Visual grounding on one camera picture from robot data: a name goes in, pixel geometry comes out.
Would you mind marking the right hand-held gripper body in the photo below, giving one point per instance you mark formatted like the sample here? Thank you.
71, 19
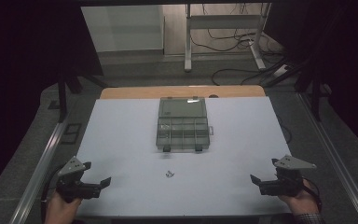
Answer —
284, 186

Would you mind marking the clear grey plastic organizer box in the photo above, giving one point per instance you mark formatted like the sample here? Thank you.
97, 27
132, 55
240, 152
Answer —
181, 137

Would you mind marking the dark curtain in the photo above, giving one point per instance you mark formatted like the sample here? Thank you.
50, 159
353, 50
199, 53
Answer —
18, 62
348, 62

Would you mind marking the aluminium rail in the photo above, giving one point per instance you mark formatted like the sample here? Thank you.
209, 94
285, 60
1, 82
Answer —
37, 177
338, 161

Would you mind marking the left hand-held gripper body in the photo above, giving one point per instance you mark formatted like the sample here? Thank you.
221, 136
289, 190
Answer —
74, 186

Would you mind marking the person's right hand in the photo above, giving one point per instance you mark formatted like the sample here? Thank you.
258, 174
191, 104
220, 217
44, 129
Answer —
304, 202

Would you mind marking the white table sheet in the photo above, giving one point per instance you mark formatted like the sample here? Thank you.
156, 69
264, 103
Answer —
130, 140

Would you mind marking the dark floor socket plate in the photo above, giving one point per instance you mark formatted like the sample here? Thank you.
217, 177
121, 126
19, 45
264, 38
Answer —
71, 133

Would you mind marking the wooden table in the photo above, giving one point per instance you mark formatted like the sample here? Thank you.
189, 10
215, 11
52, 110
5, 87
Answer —
180, 92

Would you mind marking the white desk frame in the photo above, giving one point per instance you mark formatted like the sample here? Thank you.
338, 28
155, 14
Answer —
223, 21

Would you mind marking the person's left hand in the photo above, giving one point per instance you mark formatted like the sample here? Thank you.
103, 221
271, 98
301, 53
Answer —
60, 210

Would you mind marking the black metal stand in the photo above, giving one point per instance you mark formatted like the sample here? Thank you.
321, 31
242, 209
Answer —
316, 99
62, 99

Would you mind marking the white cabinet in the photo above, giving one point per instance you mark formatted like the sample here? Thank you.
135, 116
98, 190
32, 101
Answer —
121, 28

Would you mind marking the white power strip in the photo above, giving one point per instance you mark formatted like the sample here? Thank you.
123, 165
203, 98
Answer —
281, 71

